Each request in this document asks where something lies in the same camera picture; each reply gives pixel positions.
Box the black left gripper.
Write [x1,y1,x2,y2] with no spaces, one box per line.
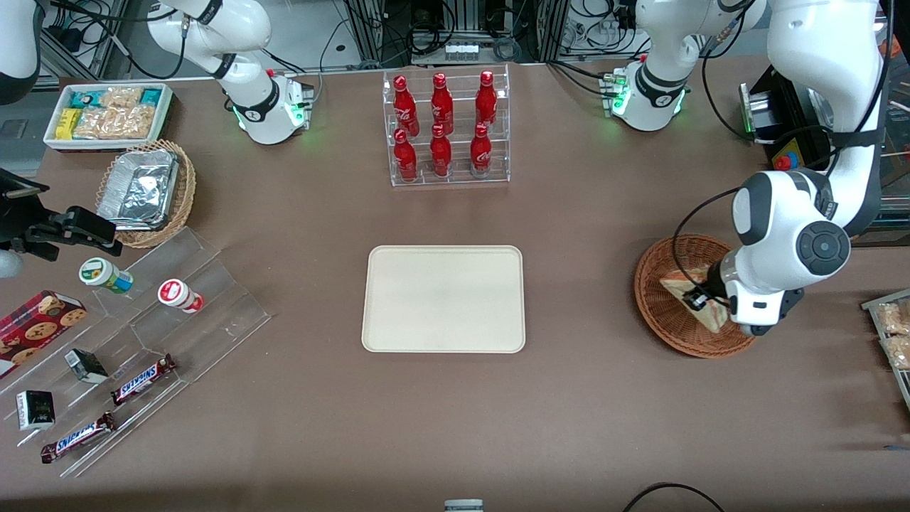
[684,263,737,312]

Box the beige rectangular tray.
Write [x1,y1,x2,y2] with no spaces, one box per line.
[361,245,527,354]

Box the red cola bottle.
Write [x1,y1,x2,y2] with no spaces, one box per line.
[429,124,453,178]
[475,70,498,132]
[394,128,419,183]
[470,122,493,177]
[431,73,455,136]
[393,75,420,137]

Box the aluminium foil container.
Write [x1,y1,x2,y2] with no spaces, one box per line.
[97,149,180,230]

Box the metal tray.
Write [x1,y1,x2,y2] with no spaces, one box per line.
[862,288,910,412]

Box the round brown wicker basket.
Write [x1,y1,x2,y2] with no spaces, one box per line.
[634,234,758,358]

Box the green label yoghurt cup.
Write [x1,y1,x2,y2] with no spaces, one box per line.
[78,257,134,295]

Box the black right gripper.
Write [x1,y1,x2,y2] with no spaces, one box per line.
[0,169,123,261]

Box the white rectangular snack bin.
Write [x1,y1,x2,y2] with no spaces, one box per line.
[43,82,175,153]

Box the clear acrylic stepped stand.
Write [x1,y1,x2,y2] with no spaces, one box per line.
[0,228,272,479]

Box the small black box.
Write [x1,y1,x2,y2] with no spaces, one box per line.
[64,348,109,385]
[16,390,56,432]

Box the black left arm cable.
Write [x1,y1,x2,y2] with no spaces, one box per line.
[672,0,889,303]

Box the black countertop appliance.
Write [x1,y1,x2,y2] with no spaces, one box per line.
[739,64,910,247]

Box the red cookie box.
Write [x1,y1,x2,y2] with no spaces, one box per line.
[0,289,88,380]

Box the snickers bar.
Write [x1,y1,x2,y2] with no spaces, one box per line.
[110,353,177,407]
[40,412,117,464]

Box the red label yoghurt cup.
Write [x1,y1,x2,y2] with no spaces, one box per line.
[157,279,205,314]

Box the tan wicker basket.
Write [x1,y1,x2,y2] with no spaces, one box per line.
[96,139,197,249]

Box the black cable on table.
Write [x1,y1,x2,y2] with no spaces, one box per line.
[623,482,724,512]

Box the triangular sandwich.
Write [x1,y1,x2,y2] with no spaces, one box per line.
[660,265,729,331]

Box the clear rice cracker packet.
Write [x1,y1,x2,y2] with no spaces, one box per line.
[100,87,145,110]
[73,107,122,140]
[114,105,159,140]

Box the clear acrylic bottle rack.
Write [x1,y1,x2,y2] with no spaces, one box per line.
[382,64,511,188]

